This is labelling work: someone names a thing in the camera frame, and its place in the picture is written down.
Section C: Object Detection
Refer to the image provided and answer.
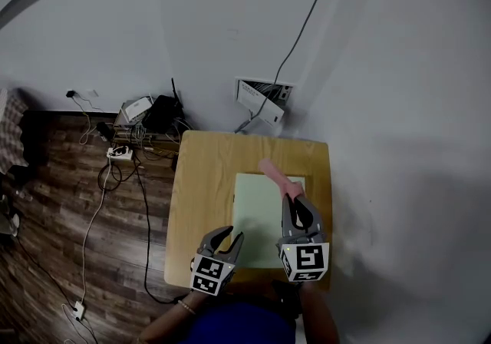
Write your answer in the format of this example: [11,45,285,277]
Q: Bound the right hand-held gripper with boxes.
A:
[275,196,331,283]

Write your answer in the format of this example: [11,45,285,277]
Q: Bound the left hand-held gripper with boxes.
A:
[189,225,245,296]

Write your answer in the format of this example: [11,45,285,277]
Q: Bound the pink cloth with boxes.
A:
[259,159,307,203]

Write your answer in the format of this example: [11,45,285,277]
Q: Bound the pale green box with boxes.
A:
[232,172,307,270]

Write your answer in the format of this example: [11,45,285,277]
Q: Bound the person's left forearm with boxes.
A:
[140,290,210,344]

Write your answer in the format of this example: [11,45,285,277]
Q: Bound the person's right forearm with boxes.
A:
[298,280,341,344]

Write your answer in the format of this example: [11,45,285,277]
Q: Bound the small wooden table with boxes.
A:
[163,130,331,292]

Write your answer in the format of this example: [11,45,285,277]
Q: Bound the person's blue clothing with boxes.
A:
[187,302,298,344]

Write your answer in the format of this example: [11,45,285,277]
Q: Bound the low wooden shelf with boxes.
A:
[113,119,181,173]

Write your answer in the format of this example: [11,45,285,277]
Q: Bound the white power strip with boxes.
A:
[106,145,134,162]

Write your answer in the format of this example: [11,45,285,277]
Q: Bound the black router with antennas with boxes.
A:
[143,77,184,134]

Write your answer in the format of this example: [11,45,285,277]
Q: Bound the white network device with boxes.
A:
[121,96,153,123]

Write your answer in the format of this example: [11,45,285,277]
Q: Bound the black power adapter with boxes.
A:
[95,121,114,140]

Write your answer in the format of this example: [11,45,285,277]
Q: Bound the grey checked fabric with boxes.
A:
[0,88,30,174]

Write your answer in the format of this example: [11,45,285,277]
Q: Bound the long black floor cable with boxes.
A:
[132,154,181,305]

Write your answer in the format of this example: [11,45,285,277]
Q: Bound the looped black cable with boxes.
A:
[97,161,139,193]

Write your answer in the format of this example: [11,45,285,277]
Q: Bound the recessed wall network box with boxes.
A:
[234,76,297,113]

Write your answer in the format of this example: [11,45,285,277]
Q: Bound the long white floor cable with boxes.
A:
[80,160,113,305]

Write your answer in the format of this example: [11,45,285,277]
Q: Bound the thin black floor cable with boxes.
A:
[15,238,97,344]

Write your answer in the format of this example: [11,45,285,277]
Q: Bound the thin pale cable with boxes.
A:
[72,96,104,146]

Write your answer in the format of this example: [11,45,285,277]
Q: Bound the grey wall cable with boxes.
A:
[234,0,342,134]

